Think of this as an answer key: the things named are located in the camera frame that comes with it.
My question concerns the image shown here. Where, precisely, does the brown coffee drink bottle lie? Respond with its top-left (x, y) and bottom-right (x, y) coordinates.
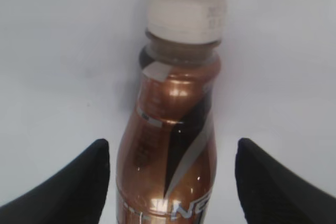
top-left (116, 0), bottom-right (225, 223)

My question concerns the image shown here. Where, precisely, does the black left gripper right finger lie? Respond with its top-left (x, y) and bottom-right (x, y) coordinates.
top-left (237, 138), bottom-right (335, 223)

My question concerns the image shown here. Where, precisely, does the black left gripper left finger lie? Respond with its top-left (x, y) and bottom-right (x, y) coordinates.
top-left (1, 139), bottom-right (109, 223)

